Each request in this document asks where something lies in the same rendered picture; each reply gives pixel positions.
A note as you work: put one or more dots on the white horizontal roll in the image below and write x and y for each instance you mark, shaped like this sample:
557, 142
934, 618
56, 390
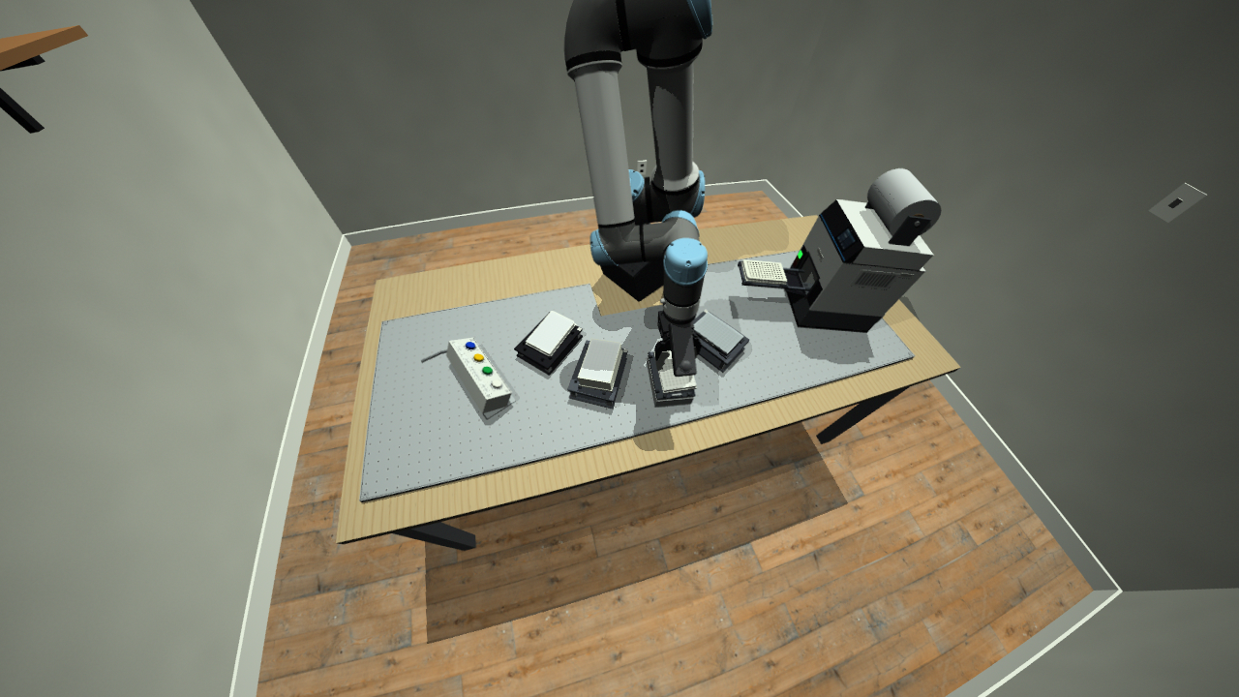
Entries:
897, 194

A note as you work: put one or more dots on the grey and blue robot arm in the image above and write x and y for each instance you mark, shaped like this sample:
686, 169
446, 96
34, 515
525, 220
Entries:
668, 36

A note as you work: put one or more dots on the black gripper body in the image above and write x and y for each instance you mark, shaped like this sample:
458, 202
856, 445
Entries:
664, 320

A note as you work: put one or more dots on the grey button panel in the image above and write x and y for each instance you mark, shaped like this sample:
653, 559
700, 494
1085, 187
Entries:
479, 376

